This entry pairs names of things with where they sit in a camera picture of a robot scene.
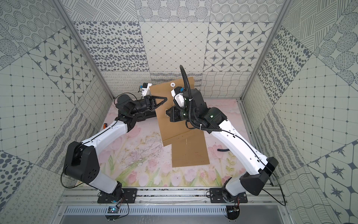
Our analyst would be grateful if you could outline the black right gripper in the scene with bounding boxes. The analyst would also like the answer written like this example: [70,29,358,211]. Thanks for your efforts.
[165,105,198,123]

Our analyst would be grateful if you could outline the brown kraft file bag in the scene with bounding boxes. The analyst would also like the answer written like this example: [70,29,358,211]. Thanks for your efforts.
[172,129,210,168]
[150,79,197,146]

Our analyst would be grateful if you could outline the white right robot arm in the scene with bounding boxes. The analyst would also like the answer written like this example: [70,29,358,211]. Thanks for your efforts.
[166,87,278,201]

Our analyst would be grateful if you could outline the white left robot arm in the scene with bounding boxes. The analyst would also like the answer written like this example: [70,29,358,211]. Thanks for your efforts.
[62,94,167,202]

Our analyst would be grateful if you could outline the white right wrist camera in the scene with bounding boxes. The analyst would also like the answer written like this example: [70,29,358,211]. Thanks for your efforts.
[171,86,185,109]

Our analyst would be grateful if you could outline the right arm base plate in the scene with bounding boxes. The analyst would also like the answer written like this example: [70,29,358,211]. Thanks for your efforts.
[208,188,248,203]

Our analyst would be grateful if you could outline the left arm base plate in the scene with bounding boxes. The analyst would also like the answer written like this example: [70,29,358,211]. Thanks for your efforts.
[97,188,138,204]

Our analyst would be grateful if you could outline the aluminium mounting rail frame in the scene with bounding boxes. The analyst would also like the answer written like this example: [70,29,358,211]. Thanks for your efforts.
[58,181,285,206]

